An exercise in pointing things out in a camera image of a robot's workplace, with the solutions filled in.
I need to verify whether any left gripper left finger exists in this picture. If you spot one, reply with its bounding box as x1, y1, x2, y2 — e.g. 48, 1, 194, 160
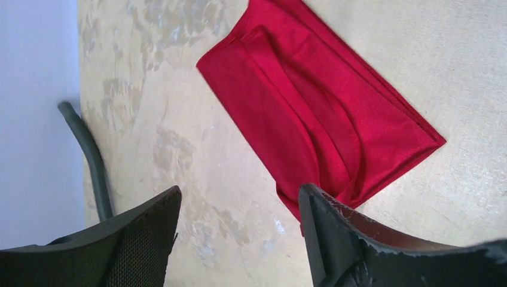
1, 186, 182, 286

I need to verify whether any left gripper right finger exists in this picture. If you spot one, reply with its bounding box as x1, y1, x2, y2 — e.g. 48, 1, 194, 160
298, 184, 506, 286

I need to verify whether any red cloth napkin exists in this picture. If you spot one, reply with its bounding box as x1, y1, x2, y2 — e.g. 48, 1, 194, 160
197, 1, 445, 219

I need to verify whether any black corrugated hose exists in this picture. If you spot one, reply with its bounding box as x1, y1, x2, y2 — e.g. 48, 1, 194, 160
57, 101, 115, 222

